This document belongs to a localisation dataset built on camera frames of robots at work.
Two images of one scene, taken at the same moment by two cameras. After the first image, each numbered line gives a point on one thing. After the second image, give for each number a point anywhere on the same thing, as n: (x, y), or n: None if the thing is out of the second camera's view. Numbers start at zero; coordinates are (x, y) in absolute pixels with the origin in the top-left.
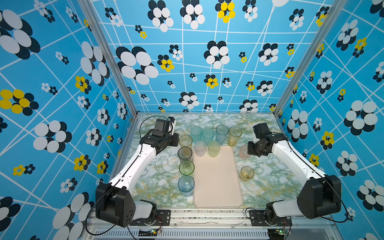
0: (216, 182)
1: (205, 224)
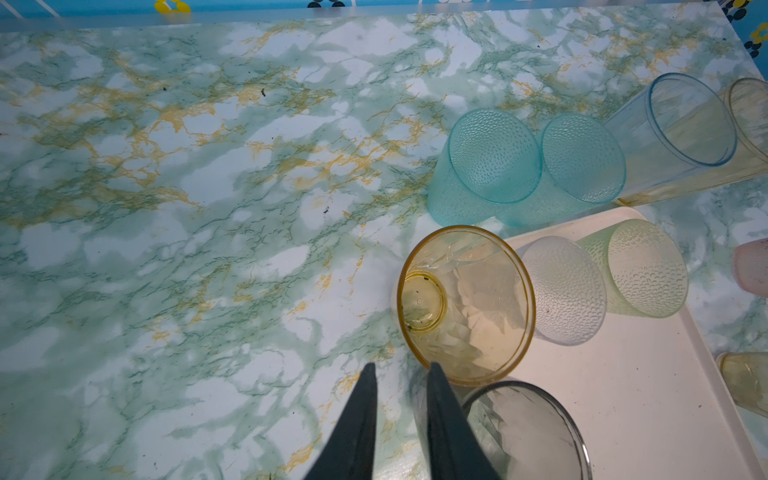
0: (644, 391)
1: None
